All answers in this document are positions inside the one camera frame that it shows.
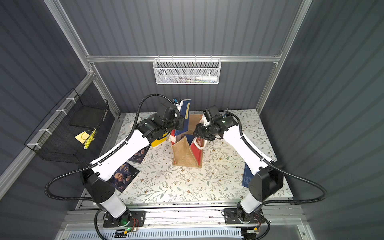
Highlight blue book Yuanqu 300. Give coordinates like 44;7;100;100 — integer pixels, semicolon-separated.
175;99;192;136

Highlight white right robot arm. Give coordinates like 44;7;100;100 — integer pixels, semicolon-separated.
193;106;284;223

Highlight blue book Guiguzi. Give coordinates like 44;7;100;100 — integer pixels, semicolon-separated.
242;164;254;188

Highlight black wire wall basket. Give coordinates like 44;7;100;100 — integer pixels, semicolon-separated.
25;91;109;164

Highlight yellow cartoon cover book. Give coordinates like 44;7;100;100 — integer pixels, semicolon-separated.
151;136;168;148

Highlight dark portrait book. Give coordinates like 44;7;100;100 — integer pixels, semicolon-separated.
108;163;140;193
128;145;151;164

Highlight black tray in basket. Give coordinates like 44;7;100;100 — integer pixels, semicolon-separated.
69;106;108;129

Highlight floral table mat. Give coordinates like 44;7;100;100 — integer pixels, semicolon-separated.
92;109;294;207

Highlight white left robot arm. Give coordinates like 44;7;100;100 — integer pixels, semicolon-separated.
83;101;185;219

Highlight dark portrait book upper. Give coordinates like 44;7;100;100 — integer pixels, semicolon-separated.
128;145;151;164

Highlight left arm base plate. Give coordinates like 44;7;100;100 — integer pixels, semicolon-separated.
103;210;146;228

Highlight yellow pen in basket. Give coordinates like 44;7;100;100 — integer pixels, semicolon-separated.
84;128;97;150

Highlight yellow sticky note pad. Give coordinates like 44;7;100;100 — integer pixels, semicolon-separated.
75;131;91;145

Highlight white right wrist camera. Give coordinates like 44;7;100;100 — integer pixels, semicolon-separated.
200;114;210;127

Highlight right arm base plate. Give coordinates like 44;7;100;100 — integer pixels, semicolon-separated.
221;208;265;225

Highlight burlap canvas bag red panel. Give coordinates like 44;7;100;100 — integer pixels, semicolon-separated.
170;114;207;168

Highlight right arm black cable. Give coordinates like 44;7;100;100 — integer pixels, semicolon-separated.
220;110;328;240

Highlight white marker in basket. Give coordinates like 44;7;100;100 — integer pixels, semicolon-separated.
196;76;218;82

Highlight white wire mesh basket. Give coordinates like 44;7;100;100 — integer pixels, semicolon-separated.
153;58;222;85

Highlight dark portrait book lower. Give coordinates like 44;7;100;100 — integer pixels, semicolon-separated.
108;163;140;193

